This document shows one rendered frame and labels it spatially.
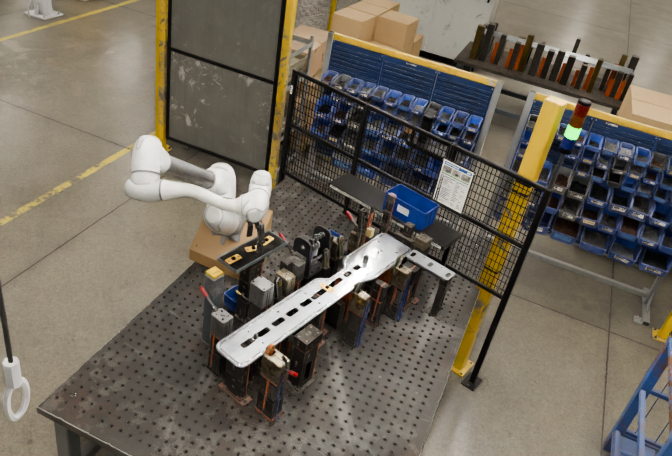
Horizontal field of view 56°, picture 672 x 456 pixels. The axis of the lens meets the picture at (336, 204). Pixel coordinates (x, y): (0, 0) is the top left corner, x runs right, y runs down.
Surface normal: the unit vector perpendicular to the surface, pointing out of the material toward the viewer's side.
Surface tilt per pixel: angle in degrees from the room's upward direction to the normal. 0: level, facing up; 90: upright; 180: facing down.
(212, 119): 92
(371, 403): 0
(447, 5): 90
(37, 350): 0
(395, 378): 0
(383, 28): 90
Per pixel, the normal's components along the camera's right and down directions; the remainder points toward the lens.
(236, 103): -0.37, 0.46
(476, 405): 0.16, -0.83
